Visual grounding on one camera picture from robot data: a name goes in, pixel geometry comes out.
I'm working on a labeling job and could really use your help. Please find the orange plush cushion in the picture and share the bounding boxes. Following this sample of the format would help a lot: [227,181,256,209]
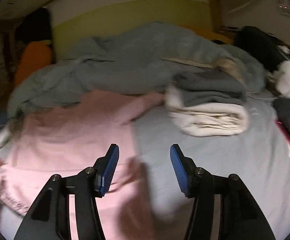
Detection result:
[13,40,53,88]

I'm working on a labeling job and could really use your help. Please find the black clothes pile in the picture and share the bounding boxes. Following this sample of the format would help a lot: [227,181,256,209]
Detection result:
[233,26,290,73]

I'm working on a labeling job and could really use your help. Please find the pink graphic t-shirt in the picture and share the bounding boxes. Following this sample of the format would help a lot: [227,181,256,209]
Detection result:
[0,90,163,239]

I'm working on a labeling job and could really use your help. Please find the folded white cloth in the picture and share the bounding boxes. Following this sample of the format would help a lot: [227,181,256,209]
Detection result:
[0,121,17,149]

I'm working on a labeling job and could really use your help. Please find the white crumpled garment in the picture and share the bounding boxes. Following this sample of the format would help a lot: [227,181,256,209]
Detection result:
[267,61,290,98]

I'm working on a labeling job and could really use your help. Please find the grey-green crumpled duvet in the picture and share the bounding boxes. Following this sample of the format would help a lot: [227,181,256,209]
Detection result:
[7,22,265,118]

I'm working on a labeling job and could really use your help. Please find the folded cream and grey clothes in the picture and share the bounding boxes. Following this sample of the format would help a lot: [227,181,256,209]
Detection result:
[165,70,249,137]

